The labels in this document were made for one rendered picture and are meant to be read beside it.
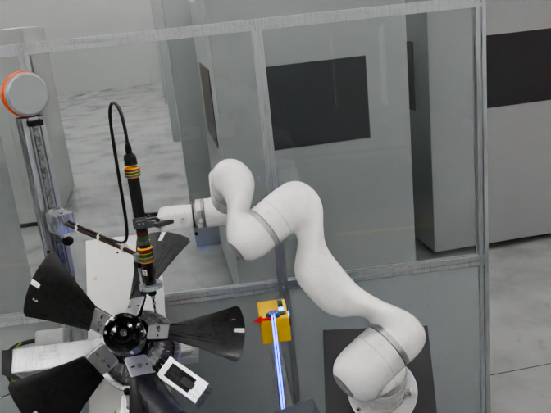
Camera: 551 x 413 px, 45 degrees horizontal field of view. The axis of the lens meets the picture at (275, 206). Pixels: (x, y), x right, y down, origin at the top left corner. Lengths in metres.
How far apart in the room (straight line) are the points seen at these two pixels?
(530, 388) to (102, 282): 2.45
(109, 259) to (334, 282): 1.12
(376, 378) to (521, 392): 2.44
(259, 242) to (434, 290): 1.59
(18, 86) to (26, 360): 0.93
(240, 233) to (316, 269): 0.18
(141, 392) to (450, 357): 1.55
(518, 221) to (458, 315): 2.92
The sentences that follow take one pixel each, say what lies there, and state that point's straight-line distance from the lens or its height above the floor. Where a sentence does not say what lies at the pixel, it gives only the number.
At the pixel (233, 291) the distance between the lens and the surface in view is 2.79.
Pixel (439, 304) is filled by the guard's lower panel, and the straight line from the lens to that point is 2.99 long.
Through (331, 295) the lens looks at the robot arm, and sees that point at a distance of 1.50.
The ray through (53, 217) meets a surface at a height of 1.45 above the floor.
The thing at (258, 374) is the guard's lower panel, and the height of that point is 0.58.
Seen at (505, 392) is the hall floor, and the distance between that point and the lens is 3.92.
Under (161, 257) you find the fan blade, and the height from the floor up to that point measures 1.38.
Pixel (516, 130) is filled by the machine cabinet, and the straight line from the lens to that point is 5.67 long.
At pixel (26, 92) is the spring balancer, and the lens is 2.53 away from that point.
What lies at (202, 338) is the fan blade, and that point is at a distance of 2.04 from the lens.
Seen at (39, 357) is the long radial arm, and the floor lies 1.12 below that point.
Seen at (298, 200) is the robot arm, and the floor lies 1.67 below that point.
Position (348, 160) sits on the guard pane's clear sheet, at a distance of 2.70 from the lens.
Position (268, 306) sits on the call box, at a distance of 2.42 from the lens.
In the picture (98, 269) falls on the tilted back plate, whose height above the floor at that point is 1.28.
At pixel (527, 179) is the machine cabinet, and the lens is 5.82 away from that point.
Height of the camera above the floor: 2.08
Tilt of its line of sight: 16 degrees down
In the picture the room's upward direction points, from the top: 6 degrees counter-clockwise
